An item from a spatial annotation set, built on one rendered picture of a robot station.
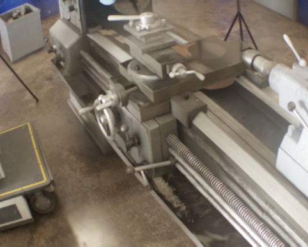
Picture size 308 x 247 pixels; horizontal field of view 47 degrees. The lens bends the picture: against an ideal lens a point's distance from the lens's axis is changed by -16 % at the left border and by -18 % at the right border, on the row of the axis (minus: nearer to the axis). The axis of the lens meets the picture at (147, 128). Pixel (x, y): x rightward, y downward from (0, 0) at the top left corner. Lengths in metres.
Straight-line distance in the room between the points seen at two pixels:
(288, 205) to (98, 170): 1.70
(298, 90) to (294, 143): 0.18
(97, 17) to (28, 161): 1.00
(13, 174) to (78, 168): 0.61
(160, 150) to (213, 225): 0.42
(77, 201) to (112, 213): 0.26
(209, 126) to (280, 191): 0.46
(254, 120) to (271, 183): 0.55
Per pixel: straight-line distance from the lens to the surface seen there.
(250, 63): 1.52
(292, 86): 1.31
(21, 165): 2.43
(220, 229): 1.78
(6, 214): 2.36
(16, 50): 4.52
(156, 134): 1.70
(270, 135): 1.76
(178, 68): 1.61
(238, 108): 1.91
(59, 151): 2.95
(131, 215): 2.40
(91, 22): 2.54
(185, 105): 1.65
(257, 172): 1.41
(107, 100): 1.73
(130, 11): 2.40
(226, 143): 1.52
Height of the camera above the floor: 1.80
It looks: 37 degrees down
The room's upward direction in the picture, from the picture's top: 7 degrees counter-clockwise
